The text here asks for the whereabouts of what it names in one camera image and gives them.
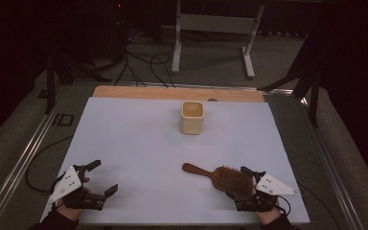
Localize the metal floor rail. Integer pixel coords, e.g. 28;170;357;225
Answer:
73;80;294;96
299;96;366;230
0;84;71;230

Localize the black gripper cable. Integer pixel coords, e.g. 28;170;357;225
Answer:
276;181;342;230
24;135;75;195

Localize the white table mat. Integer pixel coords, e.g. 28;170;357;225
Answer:
39;96;311;226

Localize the dark equipment rack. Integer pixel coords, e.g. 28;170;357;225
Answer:
76;0;130;63

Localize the brown wooden hairbrush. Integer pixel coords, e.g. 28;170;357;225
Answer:
181;162;255;197

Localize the beige square cup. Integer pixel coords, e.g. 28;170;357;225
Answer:
179;101;205;136

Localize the person's right hand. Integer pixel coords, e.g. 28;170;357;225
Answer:
256;200;284;225

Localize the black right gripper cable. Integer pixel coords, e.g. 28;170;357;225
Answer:
276;181;342;230

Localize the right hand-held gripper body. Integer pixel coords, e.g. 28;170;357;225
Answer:
234;171;299;213

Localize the person's left hand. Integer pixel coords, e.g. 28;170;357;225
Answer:
56;176;91;222

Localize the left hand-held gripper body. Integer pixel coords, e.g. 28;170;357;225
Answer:
47;164;107;212

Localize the white metal stand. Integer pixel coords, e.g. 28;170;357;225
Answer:
171;0;266;81

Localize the black metal stand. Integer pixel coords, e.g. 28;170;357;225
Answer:
43;52;113;115
257;18;323;128

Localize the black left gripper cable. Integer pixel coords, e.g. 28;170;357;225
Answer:
24;135;75;195

